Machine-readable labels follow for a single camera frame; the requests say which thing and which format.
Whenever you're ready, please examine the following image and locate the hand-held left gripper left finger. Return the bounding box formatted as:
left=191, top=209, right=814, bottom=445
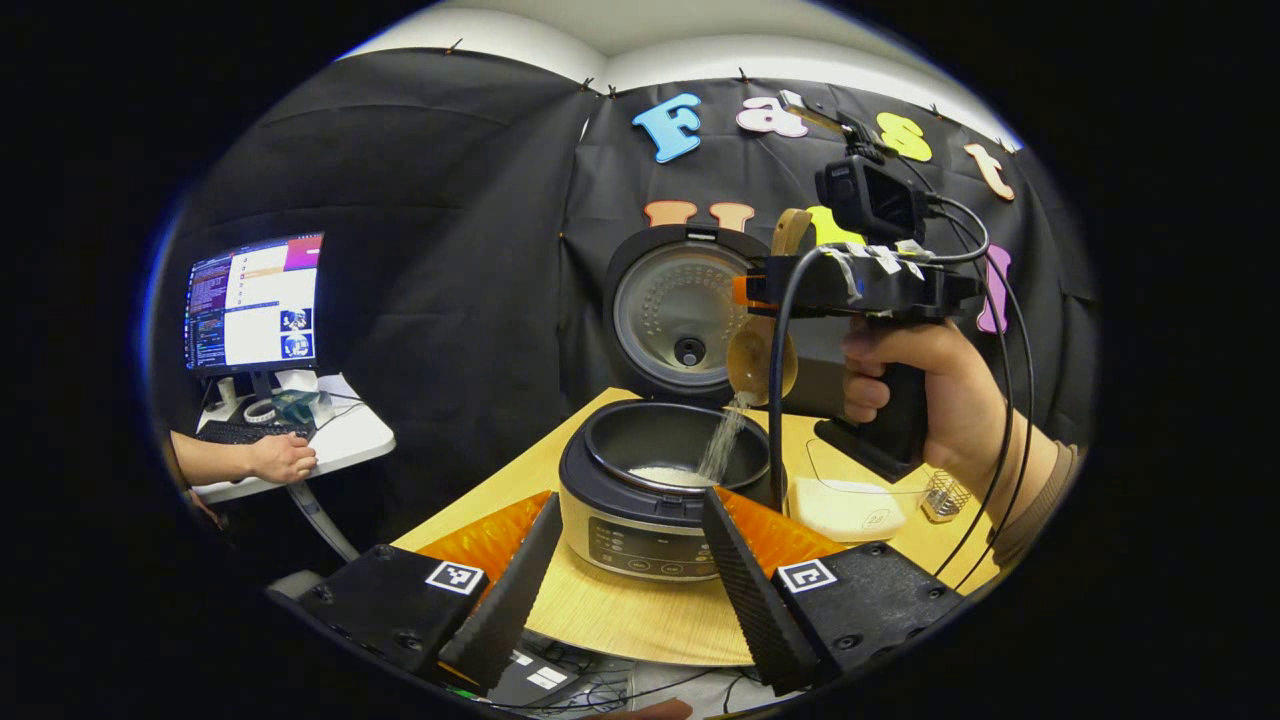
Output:
left=297, top=492, right=563, bottom=696

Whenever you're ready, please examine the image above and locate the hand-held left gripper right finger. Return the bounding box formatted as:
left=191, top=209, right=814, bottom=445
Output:
left=701, top=487, right=964, bottom=696

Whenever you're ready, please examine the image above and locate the silver black rice cooker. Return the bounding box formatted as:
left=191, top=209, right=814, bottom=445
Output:
left=558, top=225, right=801, bottom=583

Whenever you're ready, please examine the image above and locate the clear box of rice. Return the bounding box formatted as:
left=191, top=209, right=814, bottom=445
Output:
left=785, top=437, right=946, bottom=544

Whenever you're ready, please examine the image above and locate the wire chopstick holder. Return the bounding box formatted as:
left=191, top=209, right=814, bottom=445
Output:
left=921, top=470, right=973, bottom=524

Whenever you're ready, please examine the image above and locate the white side table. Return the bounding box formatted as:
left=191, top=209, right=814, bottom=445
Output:
left=190, top=372, right=397, bottom=563

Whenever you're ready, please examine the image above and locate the black keyboard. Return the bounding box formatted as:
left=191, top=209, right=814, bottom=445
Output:
left=196, top=420, right=316, bottom=446

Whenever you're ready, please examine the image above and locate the computer monitor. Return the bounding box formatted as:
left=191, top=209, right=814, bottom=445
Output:
left=184, top=232, right=325, bottom=376

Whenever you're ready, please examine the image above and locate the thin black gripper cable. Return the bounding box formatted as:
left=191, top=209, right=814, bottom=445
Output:
left=925, top=192, right=1037, bottom=591

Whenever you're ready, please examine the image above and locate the thick black gripper cable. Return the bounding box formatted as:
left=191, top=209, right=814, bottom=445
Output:
left=767, top=245, right=851, bottom=511

